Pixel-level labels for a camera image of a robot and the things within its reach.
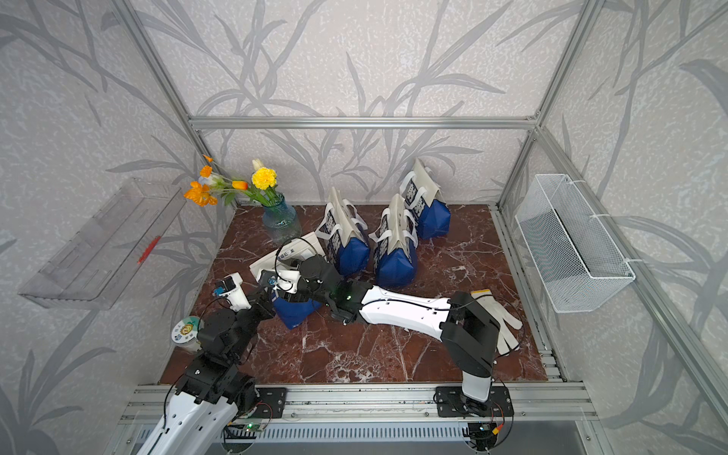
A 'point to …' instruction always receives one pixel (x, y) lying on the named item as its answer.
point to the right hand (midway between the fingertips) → (281, 263)
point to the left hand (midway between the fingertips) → (274, 284)
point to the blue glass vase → (282, 222)
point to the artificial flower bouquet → (210, 186)
